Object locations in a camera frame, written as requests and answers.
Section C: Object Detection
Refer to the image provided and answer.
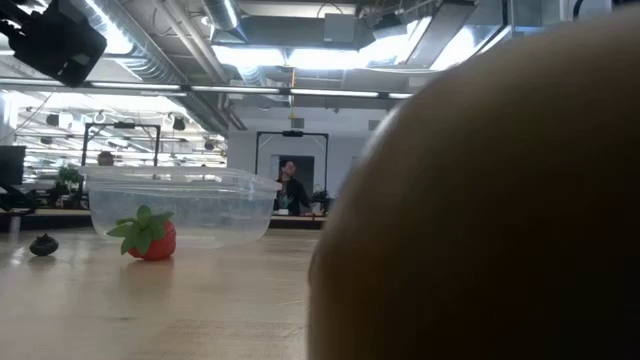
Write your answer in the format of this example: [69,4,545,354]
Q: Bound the grey electrical box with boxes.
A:
[323,13,357,44]

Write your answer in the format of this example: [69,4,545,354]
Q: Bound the black gantry frame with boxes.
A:
[81,121,162,169]
[254,129,330,201]

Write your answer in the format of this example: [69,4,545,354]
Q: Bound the black computer monitor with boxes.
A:
[0,145,27,187]

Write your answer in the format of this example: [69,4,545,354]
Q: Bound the red strawberry large leaves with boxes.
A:
[106,204,177,262]

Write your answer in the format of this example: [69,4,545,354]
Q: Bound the clear plastic tupperware container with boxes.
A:
[78,165,283,250]

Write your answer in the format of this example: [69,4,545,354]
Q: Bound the long white light bar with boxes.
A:
[0,78,416,100]

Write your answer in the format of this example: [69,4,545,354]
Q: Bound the brown kiwi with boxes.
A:
[307,4,640,360]

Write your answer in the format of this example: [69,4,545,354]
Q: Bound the wooden workbench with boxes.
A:
[269,213,326,230]
[0,207,96,232]

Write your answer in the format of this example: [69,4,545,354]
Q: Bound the black round berry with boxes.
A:
[28,233,60,257]

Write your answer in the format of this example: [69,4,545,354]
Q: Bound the green bonsai plant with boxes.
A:
[47,164,85,209]

